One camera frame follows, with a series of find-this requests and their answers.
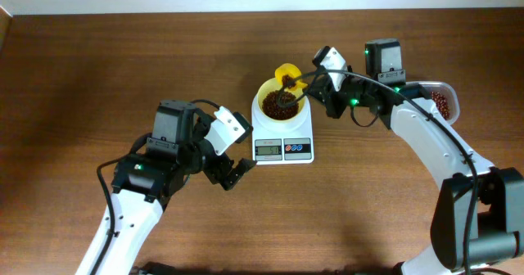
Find black cable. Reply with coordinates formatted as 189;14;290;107
275;69;517;275
88;98;222;275

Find red beans in container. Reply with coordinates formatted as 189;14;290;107
431;92;450;120

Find red beans in scoop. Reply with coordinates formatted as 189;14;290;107
282;74;296;89

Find clear plastic container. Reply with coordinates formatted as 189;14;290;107
421;81;460;124

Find red beans in bowl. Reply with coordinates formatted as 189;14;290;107
262;90;299;120

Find left black cable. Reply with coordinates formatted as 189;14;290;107
88;98;222;275

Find right black cable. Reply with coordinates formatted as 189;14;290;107
275;69;517;275

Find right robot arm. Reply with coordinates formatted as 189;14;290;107
307;38;523;274

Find white digital kitchen scale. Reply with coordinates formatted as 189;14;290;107
251;95;314;165

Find yellow plastic bowl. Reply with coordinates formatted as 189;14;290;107
255;79;305;121

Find yellow measuring scoop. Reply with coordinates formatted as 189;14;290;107
274;63;308;91

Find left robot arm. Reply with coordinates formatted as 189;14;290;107
77;100;256;274

